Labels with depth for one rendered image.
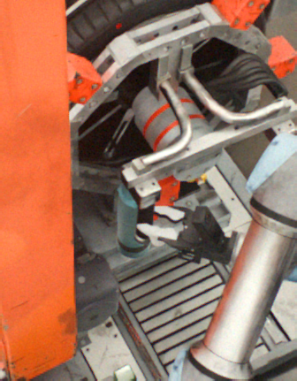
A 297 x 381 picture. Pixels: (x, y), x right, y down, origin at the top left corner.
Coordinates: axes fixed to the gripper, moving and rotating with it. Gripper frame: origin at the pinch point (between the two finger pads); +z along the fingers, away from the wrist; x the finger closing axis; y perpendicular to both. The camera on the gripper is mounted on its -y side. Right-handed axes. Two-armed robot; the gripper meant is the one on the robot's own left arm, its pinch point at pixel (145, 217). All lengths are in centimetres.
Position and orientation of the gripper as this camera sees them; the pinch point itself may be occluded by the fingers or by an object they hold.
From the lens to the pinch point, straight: 196.9
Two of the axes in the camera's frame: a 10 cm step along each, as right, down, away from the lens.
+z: -9.6, -2.6, 1.5
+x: 2.9, -7.8, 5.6
